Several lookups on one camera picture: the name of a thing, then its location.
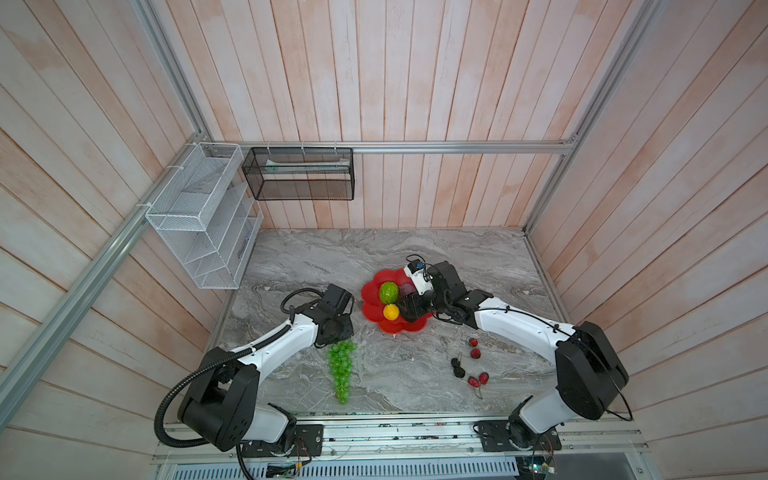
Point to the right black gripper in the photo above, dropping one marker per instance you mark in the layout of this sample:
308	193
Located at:
411	300

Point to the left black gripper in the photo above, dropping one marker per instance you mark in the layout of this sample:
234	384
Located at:
347	333

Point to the green grape bunch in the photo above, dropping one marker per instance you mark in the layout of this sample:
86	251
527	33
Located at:
340	358

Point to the yellow lemon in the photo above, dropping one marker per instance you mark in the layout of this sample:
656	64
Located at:
391	312

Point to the red cherry pair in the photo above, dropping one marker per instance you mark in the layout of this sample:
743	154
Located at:
475	352
478	382

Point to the green custard apple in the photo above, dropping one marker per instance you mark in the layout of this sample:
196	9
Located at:
389	293

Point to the dark blackberry pair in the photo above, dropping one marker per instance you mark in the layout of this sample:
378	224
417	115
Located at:
457	369

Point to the purple fig fruit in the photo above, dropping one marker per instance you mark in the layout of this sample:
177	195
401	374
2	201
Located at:
406	289

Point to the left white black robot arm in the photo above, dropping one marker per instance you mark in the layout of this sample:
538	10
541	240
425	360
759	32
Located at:
217	403

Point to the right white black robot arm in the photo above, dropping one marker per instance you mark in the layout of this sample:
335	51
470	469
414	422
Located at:
589	373

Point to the red flower-shaped fruit bowl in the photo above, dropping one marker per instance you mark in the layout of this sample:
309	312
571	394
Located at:
372	307

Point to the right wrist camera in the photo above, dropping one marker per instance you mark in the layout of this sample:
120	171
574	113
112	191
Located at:
417	272

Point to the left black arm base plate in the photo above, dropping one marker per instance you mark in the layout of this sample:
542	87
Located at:
302	440

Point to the aluminium front rail frame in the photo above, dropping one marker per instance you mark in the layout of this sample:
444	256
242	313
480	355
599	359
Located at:
410	435

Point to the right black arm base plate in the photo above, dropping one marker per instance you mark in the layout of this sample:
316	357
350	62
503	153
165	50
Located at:
505	436

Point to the black wire mesh basket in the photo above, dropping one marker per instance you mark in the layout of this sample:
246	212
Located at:
300	173

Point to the white wire mesh shelf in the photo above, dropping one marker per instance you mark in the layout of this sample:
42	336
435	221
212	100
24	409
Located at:
205	216

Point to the horizontal aluminium wall rail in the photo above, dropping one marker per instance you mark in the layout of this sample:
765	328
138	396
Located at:
426	147

